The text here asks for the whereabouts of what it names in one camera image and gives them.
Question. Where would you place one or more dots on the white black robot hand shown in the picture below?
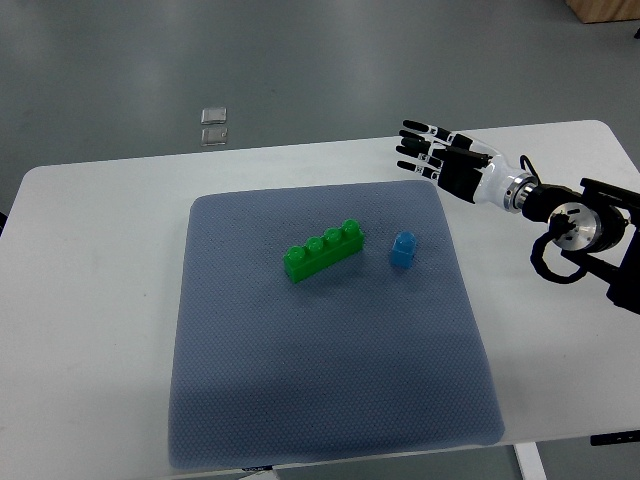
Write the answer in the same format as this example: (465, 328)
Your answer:
(458, 164)

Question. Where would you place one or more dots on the small blue block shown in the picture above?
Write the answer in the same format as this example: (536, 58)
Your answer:
(403, 250)

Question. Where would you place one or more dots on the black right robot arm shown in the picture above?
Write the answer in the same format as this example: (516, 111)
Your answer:
(581, 225)

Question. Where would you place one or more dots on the long green block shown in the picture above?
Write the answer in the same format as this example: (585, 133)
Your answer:
(320, 252)

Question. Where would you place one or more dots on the wooden box corner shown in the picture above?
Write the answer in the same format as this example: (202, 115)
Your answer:
(603, 11)

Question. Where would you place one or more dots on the blue-grey textured mat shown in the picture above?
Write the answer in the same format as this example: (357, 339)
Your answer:
(362, 358)

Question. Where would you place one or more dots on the upper metal floor plate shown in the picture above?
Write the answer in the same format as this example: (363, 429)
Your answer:
(213, 115)

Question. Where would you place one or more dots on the white table leg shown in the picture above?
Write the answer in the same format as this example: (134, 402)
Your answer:
(529, 461)

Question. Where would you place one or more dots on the black table control panel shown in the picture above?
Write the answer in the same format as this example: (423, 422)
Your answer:
(618, 438)

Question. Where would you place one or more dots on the black object at left edge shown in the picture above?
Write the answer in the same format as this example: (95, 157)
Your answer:
(3, 220)

